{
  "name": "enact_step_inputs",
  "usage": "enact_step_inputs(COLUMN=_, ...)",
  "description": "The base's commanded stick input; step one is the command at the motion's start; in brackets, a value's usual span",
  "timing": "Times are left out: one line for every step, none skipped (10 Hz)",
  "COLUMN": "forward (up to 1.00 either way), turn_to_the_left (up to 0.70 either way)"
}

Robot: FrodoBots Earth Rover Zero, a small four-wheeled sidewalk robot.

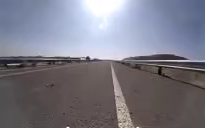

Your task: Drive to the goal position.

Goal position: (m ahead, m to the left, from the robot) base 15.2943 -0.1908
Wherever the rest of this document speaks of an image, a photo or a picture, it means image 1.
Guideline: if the dark hill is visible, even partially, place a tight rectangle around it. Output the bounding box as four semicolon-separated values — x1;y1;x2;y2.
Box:
122;53;189;61

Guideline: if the white painted edge line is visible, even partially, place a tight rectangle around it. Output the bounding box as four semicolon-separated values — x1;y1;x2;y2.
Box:
0;63;83;80

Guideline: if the metal guardrail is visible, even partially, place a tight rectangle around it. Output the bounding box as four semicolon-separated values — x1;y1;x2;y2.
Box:
0;57;86;69
115;60;205;76

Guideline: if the grey asphalt road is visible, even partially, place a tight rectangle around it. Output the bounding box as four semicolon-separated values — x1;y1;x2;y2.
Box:
0;60;205;128

